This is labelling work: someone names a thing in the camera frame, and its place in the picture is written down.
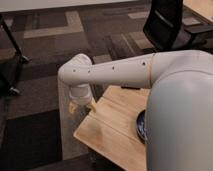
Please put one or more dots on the light wooden desk corner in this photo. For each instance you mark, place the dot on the light wooden desk corner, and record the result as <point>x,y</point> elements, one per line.
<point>203,8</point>

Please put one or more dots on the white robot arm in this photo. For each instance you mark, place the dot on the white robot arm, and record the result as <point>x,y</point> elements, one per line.
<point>179,113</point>

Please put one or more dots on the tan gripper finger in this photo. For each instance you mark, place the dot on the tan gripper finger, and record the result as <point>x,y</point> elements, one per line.
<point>72,107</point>
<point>92,106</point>

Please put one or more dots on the dark blue ceramic bowl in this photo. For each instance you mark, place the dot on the dark blue ceramic bowl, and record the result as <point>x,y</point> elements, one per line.
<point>140,126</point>

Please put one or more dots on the black office chair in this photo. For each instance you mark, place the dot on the black office chair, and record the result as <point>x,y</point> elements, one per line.
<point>165,30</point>

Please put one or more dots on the black metal stand leg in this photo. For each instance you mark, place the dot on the black metal stand leg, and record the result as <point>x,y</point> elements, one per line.
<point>10,64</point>

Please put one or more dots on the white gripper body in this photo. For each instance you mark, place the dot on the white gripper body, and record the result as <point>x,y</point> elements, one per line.
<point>80,94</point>

